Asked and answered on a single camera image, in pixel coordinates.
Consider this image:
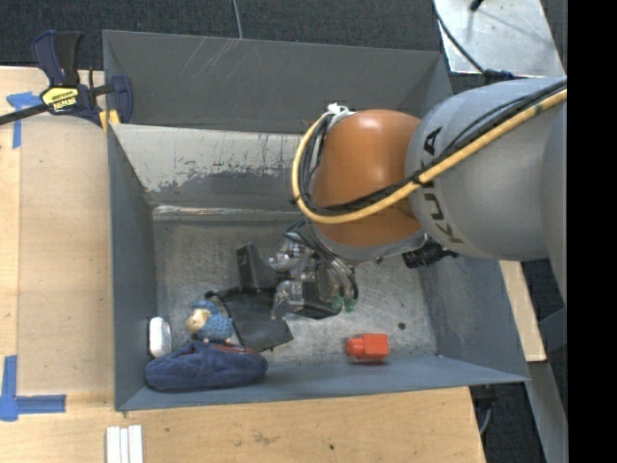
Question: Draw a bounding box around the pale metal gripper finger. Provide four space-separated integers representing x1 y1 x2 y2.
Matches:
270 279 307 321
267 238 312 274

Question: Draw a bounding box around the black angular plastic object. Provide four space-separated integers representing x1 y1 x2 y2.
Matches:
204 242 296 354

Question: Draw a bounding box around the red plastic block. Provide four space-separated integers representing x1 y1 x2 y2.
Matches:
343 333 391 365

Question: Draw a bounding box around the blue toy animal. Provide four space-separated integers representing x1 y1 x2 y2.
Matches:
185 299 236 345

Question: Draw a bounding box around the dark blue cloth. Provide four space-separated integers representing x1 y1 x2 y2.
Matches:
144 340 270 395

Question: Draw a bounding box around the white oval object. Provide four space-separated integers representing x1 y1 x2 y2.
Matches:
148 315 174 359

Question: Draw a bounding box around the grey metal bin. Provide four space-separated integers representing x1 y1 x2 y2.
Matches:
101 29 532 412

